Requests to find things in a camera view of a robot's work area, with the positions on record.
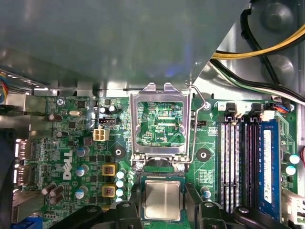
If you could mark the silver square CPU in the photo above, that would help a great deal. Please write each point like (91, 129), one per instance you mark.
(163, 198)

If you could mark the black RAM slot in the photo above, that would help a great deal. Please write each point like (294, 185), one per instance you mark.
(257, 167)
(249, 167)
(236, 167)
(225, 167)

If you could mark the black four pin header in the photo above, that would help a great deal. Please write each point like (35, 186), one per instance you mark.
(200, 123)

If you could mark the green Dell motherboard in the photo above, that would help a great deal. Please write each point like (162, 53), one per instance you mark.
(209, 143)

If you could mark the white four pin socket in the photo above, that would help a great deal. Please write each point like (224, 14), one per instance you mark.
(101, 135)

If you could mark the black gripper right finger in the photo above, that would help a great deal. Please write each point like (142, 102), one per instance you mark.
(209, 214)

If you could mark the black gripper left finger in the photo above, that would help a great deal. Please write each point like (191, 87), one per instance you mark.
(126, 214)

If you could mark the yellow square inductor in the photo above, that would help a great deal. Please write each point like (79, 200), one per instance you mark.
(108, 190)
(108, 169)

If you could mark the black open PC case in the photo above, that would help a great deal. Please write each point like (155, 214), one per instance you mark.
(274, 16)

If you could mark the blue RAM stick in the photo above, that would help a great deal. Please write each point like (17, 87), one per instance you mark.
(271, 167)

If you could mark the grey power supply unit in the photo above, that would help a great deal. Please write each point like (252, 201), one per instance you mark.
(107, 43)

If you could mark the metal socket cover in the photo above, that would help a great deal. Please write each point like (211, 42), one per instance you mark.
(134, 124)

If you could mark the silver display port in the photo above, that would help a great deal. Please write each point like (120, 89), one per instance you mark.
(22, 177)
(22, 149)

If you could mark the blue VGA port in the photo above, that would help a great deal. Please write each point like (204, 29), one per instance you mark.
(26, 223)

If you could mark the CPU socket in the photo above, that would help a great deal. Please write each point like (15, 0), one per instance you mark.
(164, 174)

